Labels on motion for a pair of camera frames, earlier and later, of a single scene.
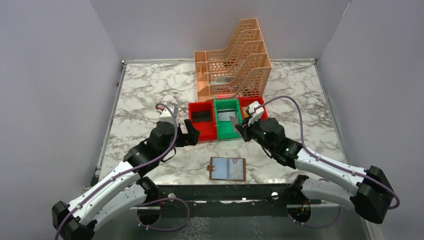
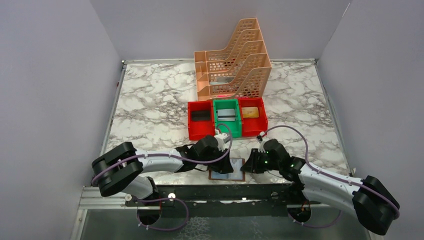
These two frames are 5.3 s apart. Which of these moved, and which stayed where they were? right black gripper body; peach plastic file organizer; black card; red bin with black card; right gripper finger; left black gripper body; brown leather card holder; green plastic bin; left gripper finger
Moved: left black gripper body; right gripper finger; left gripper finger; right black gripper body
Stayed: green plastic bin; brown leather card holder; black card; peach plastic file organizer; red bin with black card
